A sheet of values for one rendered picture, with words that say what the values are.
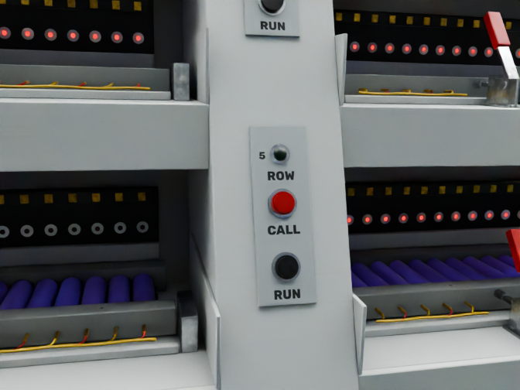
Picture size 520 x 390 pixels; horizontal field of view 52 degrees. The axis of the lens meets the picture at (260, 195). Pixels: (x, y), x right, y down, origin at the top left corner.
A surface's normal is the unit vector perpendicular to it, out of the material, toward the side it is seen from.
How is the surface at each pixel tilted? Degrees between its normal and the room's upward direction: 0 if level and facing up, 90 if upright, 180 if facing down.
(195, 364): 19
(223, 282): 90
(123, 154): 109
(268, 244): 90
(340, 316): 90
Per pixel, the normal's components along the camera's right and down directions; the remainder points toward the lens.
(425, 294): 0.22, 0.21
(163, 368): 0.02, -0.98
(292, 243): 0.21, -0.13
